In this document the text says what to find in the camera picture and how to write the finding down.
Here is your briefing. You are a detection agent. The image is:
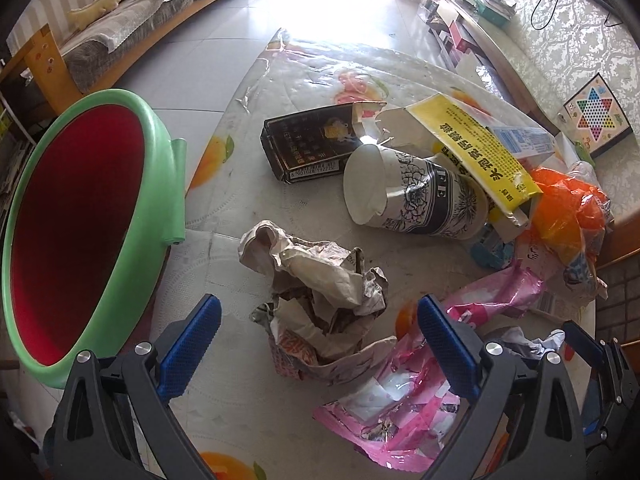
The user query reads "white blue paper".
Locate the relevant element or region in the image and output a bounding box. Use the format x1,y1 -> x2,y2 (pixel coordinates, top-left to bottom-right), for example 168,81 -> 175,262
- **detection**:
492,326 -> 565,361

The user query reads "pink snack wrapper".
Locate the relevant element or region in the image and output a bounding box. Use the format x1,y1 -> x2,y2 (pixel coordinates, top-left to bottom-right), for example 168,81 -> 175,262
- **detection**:
314,264 -> 544,472

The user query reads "orange plastic snack bag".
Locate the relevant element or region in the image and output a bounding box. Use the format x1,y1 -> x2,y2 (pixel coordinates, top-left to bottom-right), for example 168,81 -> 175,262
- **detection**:
515,167 -> 613,304

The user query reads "newspaper ball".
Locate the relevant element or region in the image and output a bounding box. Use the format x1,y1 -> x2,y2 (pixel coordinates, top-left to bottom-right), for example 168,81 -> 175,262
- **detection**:
239,220 -> 397,385

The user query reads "patterned paper coffee cup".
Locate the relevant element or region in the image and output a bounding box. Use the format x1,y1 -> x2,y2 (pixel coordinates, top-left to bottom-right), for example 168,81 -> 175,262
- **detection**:
343,144 -> 488,240

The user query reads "yellow medicine box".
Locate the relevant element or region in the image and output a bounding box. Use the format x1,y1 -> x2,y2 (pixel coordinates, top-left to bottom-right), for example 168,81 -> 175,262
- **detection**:
375,93 -> 541,243

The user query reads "black cigarette box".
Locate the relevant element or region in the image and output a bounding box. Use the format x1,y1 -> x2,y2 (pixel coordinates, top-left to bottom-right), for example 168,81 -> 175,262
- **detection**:
260,101 -> 385,184

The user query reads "blue white toothpaste box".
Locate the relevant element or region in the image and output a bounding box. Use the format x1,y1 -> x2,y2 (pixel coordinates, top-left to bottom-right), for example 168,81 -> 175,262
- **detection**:
489,126 -> 554,165

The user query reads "green red trash bin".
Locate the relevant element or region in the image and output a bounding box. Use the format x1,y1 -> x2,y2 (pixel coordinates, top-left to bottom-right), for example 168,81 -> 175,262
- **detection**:
1,89 -> 186,389

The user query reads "orange print tablecloth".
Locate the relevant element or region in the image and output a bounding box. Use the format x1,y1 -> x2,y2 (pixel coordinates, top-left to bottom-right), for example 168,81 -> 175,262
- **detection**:
144,27 -> 599,480

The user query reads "chinese checkers board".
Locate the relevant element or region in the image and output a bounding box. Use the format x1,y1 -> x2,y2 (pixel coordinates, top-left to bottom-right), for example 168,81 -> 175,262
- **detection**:
562,73 -> 632,157

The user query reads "long tv cabinet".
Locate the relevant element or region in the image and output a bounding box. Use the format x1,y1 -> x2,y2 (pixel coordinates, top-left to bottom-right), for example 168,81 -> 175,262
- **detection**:
426,0 -> 561,134

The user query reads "striped wooden sofa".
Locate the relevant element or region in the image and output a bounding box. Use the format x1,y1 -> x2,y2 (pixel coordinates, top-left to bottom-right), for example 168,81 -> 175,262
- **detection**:
1,0 -> 217,119

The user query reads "cream plush toy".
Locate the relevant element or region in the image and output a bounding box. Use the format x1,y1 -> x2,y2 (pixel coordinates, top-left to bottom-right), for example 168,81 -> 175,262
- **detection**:
67,0 -> 122,30

